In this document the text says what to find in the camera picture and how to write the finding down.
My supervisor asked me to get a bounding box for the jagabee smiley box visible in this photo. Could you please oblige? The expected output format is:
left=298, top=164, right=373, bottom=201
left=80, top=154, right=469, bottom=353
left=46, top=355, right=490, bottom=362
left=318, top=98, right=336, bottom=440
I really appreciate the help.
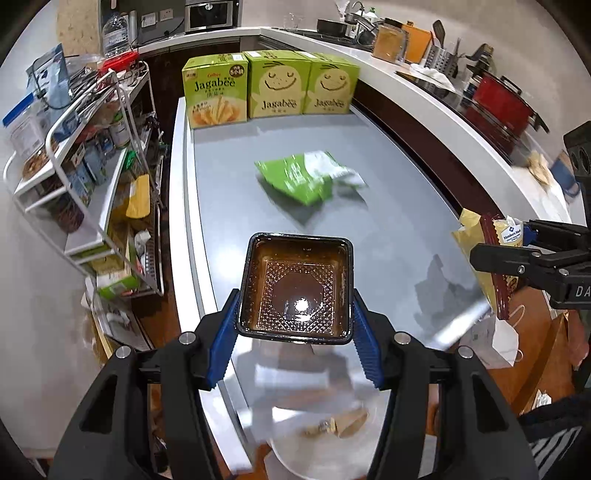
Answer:
left=245, top=50, right=311, bottom=119
left=303, top=52, right=360, bottom=114

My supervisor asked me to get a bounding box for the striped shirt sleeve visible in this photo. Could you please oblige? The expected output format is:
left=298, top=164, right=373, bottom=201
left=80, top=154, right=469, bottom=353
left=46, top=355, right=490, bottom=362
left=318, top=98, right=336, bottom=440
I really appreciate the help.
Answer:
left=531, top=426, right=582, bottom=479

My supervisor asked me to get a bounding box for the metal utensil holder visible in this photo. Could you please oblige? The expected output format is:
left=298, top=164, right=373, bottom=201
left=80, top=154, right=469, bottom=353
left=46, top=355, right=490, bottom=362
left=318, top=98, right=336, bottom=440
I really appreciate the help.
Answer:
left=424, top=44, right=458, bottom=77

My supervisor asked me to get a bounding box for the silver toaster oven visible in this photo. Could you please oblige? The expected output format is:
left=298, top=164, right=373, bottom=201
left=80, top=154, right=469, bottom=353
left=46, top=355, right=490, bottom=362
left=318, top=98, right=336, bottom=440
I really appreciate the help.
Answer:
left=184, top=0, right=235, bottom=32

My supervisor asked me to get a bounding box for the middle Jagabee smiley box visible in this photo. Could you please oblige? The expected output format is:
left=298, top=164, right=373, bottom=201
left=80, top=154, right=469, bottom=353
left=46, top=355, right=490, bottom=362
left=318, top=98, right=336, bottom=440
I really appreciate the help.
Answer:
left=245, top=50, right=311, bottom=119

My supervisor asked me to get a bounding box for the right Jagabee smiley box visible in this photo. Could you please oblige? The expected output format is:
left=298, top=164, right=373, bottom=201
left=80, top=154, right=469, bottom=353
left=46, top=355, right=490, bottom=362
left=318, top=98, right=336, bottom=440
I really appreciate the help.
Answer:
left=303, top=52, right=360, bottom=114

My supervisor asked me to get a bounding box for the yellow red snack packet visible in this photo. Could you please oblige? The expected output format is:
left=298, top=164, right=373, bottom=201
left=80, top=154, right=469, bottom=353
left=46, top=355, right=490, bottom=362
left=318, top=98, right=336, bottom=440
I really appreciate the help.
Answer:
left=452, top=209, right=524, bottom=320

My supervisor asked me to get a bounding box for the orange cutting board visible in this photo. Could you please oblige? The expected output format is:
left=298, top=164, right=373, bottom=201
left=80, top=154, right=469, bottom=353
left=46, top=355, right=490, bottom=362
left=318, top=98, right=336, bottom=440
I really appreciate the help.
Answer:
left=403, top=21, right=433, bottom=64

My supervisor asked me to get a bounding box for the blue foil pouch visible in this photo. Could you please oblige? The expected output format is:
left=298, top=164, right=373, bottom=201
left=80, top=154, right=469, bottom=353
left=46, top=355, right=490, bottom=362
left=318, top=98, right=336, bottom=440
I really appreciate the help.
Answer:
left=26, top=43, right=71, bottom=111

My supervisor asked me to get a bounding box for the white cloth on counter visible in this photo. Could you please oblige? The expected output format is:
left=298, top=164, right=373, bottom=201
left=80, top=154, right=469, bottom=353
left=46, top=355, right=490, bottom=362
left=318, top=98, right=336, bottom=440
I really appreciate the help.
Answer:
left=409, top=64, right=456, bottom=92

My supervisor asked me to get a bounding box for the amber glass container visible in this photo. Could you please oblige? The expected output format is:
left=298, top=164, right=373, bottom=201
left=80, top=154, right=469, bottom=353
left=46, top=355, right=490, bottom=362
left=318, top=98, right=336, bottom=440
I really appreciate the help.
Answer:
left=373, top=24, right=409, bottom=63

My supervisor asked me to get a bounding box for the large clear water bottle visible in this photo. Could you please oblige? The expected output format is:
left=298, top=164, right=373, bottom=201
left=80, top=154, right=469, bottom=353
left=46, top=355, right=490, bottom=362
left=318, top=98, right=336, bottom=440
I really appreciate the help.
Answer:
left=102, top=11, right=130, bottom=58

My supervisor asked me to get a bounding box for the white kitchen counter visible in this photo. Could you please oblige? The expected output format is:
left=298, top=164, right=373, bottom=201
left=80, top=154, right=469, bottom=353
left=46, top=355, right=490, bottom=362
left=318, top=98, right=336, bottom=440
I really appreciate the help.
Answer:
left=139, top=27, right=585, bottom=223

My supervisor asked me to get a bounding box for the white round trash bin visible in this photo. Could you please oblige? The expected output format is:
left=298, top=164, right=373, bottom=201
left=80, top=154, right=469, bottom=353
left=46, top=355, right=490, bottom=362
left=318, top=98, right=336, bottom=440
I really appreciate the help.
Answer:
left=270, top=392, right=389, bottom=479

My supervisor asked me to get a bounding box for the white wire storage rack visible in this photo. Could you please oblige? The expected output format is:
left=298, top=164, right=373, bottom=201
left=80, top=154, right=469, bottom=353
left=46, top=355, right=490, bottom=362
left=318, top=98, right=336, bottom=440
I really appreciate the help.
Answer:
left=2, top=61, right=165, bottom=299

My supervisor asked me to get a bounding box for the crumpled brown paper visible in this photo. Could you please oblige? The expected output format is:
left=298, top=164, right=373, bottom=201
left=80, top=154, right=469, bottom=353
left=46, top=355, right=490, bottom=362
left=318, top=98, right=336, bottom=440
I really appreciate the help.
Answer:
left=527, top=150, right=553, bottom=189

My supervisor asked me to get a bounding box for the red lidded container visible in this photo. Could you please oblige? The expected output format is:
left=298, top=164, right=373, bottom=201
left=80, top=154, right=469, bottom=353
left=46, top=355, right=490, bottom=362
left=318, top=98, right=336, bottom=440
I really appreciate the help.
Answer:
left=98, top=50, right=139, bottom=75

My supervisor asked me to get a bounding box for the clear jar with blue lid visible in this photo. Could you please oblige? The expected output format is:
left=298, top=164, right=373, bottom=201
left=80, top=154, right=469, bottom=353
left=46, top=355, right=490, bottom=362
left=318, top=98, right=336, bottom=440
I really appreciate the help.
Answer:
left=2, top=93, right=50, bottom=161

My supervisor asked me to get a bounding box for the green Jagabee snack bag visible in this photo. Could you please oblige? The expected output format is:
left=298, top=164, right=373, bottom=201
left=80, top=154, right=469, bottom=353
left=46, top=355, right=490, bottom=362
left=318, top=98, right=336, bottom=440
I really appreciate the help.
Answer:
left=256, top=150, right=366, bottom=206

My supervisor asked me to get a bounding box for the white paper shopping bag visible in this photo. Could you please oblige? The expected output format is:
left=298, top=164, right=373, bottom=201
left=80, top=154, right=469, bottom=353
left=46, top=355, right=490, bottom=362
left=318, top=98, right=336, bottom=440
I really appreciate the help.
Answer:
left=460, top=308, right=523, bottom=370

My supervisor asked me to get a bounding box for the dark brown plastic tray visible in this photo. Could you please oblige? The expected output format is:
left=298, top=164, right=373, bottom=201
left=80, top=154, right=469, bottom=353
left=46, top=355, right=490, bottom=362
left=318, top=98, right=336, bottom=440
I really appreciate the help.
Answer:
left=236, top=232, right=353, bottom=345

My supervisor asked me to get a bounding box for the Jagabee box with fries picture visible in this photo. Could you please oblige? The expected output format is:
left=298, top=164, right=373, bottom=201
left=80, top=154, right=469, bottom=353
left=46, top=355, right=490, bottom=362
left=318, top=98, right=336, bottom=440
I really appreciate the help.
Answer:
left=181, top=53, right=249, bottom=129

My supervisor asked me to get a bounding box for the red cooking pot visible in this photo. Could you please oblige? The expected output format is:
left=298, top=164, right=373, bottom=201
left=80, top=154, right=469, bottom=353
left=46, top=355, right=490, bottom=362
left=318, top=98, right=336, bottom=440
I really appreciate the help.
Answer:
left=464, top=72, right=550, bottom=138

